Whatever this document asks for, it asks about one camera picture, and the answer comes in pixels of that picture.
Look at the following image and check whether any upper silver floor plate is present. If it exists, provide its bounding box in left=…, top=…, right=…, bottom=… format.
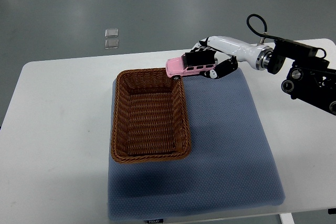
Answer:
left=105, top=28, right=119, bottom=38

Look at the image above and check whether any silver floor plate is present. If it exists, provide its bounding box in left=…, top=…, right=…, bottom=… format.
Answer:
left=104, top=38, right=119, bottom=49
left=105, top=28, right=119, bottom=38

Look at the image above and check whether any blue grey foam mat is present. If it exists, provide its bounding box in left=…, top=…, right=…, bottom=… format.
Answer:
left=108, top=70, right=285, bottom=221

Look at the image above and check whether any brown wicker basket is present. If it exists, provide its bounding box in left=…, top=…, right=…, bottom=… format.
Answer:
left=110, top=68, right=191, bottom=164

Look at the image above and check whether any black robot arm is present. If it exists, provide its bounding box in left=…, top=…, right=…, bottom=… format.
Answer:
left=246, top=14, right=335, bottom=115

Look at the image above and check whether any lower silver floor plate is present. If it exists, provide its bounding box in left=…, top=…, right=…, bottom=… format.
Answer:
left=104, top=38, right=119, bottom=49

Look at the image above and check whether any pink toy car black roof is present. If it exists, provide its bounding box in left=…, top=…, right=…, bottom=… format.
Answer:
left=165, top=50, right=218, bottom=80

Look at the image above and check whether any white table leg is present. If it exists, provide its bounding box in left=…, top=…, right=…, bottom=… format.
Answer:
left=279, top=213, right=295, bottom=224

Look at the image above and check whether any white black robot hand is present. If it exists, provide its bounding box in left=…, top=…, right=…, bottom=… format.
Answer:
left=191, top=36, right=272, bottom=79

